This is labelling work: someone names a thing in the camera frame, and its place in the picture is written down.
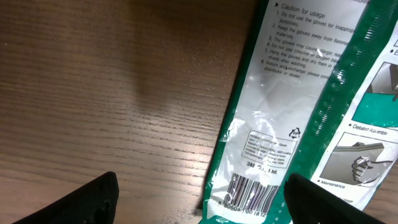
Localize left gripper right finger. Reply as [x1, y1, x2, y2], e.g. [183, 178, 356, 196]
[284, 174, 384, 224]

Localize green white 3M package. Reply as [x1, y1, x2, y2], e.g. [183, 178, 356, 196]
[201, 0, 397, 223]

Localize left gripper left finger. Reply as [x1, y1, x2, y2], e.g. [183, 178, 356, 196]
[14, 172, 119, 224]

